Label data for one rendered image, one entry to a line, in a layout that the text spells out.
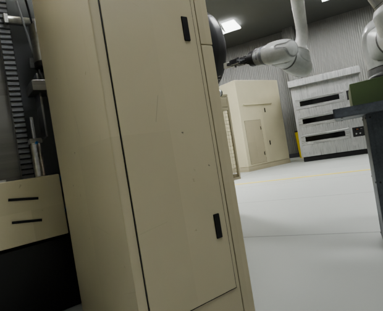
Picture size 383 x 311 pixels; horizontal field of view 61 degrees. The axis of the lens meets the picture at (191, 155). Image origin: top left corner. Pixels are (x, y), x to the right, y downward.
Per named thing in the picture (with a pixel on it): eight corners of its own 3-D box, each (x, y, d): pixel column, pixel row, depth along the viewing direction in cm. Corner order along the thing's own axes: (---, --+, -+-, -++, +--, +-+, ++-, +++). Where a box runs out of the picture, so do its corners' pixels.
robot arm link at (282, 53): (257, 62, 151) (275, 71, 158) (285, 55, 138) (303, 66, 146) (260, 39, 152) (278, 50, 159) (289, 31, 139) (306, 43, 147)
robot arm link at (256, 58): (259, 44, 151) (249, 47, 156) (260, 64, 152) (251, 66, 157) (272, 45, 156) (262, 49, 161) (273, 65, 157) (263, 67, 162)
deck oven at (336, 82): (300, 163, 701) (286, 81, 700) (303, 159, 799) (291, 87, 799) (374, 153, 646) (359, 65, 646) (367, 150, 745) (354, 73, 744)
